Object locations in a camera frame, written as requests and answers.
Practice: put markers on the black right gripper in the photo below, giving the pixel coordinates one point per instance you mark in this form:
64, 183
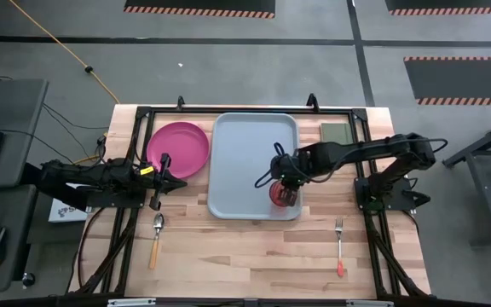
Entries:
288, 168

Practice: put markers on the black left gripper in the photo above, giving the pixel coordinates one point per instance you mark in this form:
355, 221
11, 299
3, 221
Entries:
151, 177

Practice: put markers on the red faceted plastic cup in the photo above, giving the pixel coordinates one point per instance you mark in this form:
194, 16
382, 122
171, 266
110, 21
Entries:
273, 197

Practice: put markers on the pink plastic plate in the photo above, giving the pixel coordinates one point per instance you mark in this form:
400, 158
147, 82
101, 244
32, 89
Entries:
181, 145

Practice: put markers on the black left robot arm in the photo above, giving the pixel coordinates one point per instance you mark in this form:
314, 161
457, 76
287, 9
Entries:
79, 179

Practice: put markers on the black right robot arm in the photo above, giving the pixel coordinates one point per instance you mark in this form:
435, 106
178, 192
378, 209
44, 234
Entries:
356, 151

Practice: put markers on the grey plastic tray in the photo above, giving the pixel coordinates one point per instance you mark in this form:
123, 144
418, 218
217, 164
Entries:
241, 162

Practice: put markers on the white printed box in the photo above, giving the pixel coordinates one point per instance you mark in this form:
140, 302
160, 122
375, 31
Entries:
64, 211

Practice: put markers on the black round knob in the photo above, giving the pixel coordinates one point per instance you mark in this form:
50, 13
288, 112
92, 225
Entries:
28, 279

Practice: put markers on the grey side desk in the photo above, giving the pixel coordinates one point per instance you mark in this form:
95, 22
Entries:
11, 111

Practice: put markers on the wide black hazard-striped floor mat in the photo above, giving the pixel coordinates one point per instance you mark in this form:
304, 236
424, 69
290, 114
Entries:
198, 4

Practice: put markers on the black metal stand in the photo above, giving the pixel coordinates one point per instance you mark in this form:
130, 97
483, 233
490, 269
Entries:
480, 170

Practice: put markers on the black frame clamp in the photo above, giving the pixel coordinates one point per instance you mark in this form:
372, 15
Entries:
312, 101
180, 102

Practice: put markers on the black metal table frame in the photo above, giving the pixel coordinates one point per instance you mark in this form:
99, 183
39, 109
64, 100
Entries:
228, 110

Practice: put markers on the silver metal bracket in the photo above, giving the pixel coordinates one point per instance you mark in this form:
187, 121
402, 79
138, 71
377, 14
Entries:
369, 303
130, 302

